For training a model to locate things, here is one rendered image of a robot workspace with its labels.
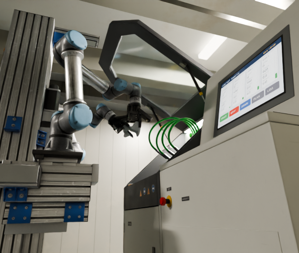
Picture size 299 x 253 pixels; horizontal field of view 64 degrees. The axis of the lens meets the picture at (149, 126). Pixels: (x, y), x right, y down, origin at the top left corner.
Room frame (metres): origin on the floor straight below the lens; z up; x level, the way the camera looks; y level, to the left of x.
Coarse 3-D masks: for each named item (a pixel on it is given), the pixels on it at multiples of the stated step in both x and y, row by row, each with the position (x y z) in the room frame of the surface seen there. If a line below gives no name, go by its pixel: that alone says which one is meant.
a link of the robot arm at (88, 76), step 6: (54, 48) 1.05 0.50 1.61; (54, 54) 1.08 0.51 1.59; (60, 60) 1.10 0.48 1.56; (84, 66) 1.21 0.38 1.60; (84, 72) 1.22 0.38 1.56; (90, 72) 1.24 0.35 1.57; (84, 78) 1.25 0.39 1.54; (90, 78) 1.25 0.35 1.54; (96, 78) 1.27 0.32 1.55; (90, 84) 1.29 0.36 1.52; (96, 84) 1.29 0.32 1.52; (102, 84) 1.31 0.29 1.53; (108, 84) 1.35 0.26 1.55; (102, 90) 1.34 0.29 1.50; (108, 90) 1.35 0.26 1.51; (108, 96) 1.39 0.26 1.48; (114, 96) 1.38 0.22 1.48
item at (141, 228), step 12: (132, 216) 1.63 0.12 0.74; (144, 216) 1.42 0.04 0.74; (156, 216) 1.25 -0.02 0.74; (132, 228) 1.63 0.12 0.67; (144, 228) 1.42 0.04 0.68; (156, 228) 1.25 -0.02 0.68; (132, 240) 1.63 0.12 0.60; (144, 240) 1.42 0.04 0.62; (156, 240) 1.26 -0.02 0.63; (132, 252) 1.63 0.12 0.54; (144, 252) 1.43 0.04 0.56; (156, 252) 1.26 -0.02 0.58
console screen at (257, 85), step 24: (288, 24) 0.75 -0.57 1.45; (264, 48) 0.86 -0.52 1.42; (288, 48) 0.75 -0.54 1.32; (240, 72) 1.00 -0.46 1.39; (264, 72) 0.85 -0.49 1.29; (288, 72) 0.74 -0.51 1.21; (240, 96) 0.98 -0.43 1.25; (264, 96) 0.84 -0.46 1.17; (288, 96) 0.74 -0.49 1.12; (216, 120) 1.15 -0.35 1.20; (240, 120) 0.97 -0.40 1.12
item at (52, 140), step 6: (54, 138) 1.12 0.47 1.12; (60, 138) 1.12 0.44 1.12; (66, 138) 1.14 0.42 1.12; (48, 144) 1.13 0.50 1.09; (54, 144) 1.11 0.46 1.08; (60, 144) 1.12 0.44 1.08; (66, 144) 1.14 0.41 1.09; (54, 150) 1.10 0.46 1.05; (60, 150) 1.11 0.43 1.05; (66, 150) 1.13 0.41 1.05; (72, 150) 1.16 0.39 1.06
